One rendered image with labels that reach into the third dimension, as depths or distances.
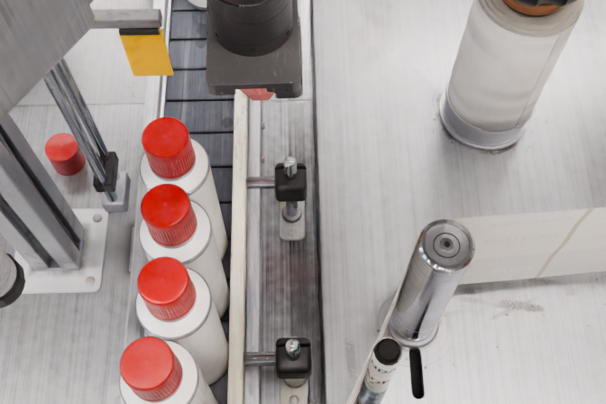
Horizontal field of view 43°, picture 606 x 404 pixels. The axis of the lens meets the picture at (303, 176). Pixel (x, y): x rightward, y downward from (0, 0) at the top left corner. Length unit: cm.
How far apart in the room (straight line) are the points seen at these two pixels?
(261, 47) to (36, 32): 25
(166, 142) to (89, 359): 29
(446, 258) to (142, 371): 21
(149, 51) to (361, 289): 29
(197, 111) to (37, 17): 49
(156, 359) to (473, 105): 38
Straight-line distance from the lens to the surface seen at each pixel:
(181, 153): 54
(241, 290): 67
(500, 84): 69
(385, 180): 75
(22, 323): 79
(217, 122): 78
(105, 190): 71
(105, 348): 76
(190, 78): 81
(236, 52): 55
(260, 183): 71
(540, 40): 64
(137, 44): 56
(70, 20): 33
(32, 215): 67
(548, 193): 78
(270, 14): 51
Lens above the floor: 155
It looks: 63 degrees down
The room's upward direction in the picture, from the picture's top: straight up
